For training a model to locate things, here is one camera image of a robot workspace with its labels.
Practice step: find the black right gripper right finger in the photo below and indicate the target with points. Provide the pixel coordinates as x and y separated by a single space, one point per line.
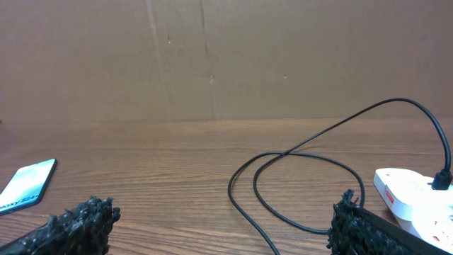
356 231

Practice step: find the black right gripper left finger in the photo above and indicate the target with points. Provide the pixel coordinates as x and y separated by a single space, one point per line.
83 230

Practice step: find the Samsung Galaxy smartphone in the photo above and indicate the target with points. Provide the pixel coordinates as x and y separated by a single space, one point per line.
27 186

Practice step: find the white power strip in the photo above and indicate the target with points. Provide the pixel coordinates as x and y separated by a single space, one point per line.
420 210

